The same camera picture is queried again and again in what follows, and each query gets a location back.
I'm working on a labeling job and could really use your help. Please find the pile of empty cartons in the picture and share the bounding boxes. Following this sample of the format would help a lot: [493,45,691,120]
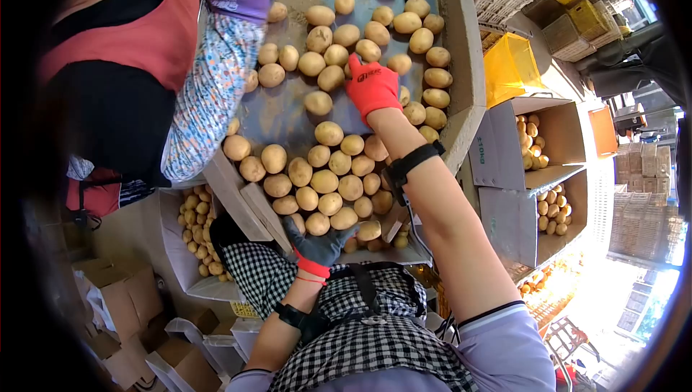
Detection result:
[72,258,223,392]

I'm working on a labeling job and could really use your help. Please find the heap of small potatoes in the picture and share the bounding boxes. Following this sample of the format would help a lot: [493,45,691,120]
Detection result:
[515,113,550,172]
[178,184,234,284]
[536,183,573,236]

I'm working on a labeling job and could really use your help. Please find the person's right hand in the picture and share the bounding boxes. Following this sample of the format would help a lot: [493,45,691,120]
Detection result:
[344,53,404,126]

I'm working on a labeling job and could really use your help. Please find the black wrist band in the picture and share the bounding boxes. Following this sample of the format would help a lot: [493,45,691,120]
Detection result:
[381,139,447,207]
[273,301,332,345]

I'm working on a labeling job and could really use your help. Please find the stack of pale crates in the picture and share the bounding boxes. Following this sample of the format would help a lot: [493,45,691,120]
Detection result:
[608,142,688,270]

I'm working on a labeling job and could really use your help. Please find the person's left fingers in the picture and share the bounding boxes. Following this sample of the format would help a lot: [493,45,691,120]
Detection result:
[282,215,360,255]

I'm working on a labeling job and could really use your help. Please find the orange crate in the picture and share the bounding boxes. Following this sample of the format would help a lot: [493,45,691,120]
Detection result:
[587,105,618,159]

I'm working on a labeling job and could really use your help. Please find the person's body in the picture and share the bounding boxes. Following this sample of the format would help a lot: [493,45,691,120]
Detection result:
[210,214,558,392]

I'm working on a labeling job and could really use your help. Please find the pile of large potatoes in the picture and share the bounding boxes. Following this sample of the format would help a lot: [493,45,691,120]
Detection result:
[223,0,455,253]

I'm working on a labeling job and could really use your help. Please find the stack of plastic crates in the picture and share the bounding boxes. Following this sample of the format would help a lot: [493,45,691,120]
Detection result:
[469,0,634,64]

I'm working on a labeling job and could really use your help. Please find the person's left hand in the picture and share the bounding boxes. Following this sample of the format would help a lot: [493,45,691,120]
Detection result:
[282,215,360,280]

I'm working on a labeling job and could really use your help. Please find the yellow lined crate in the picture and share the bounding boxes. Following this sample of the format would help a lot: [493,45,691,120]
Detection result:
[482,32,548,110]

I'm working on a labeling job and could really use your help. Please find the cardboard carton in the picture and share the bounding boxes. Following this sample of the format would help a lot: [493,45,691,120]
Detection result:
[468,97,588,192]
[158,183,245,303]
[478,167,589,269]

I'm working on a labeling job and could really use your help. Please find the grey sorting table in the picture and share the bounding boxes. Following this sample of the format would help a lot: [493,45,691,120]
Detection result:
[202,0,487,266]

